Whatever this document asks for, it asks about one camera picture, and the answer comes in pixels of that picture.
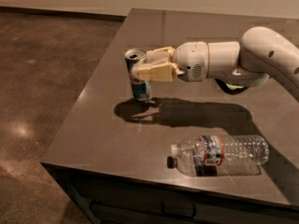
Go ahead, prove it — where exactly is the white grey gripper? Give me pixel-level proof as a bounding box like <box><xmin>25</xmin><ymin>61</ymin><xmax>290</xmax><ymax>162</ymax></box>
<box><xmin>131</xmin><ymin>42</ymin><xmax>208</xmax><ymax>82</ymax></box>

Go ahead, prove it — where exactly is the silver blue redbull can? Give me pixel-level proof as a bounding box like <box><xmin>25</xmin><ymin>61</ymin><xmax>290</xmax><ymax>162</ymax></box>
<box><xmin>124</xmin><ymin>48</ymin><xmax>152</xmax><ymax>103</ymax></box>

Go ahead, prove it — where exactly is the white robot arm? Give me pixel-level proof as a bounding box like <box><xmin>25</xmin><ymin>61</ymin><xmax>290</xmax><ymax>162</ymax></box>
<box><xmin>125</xmin><ymin>26</ymin><xmax>299</xmax><ymax>97</ymax></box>

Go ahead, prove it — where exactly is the green snack bag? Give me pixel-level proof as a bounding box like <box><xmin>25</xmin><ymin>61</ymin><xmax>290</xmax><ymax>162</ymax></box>
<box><xmin>225</xmin><ymin>84</ymin><xmax>246</xmax><ymax>91</ymax></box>

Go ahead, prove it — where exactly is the clear plastic water bottle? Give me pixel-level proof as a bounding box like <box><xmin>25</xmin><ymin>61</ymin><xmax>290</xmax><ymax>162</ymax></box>
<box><xmin>167</xmin><ymin>134</ymin><xmax>269</xmax><ymax>177</ymax></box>

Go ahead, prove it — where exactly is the dark cabinet under table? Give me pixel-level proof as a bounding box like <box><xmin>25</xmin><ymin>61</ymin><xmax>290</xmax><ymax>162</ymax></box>
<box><xmin>43</xmin><ymin>163</ymin><xmax>299</xmax><ymax>224</ymax></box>

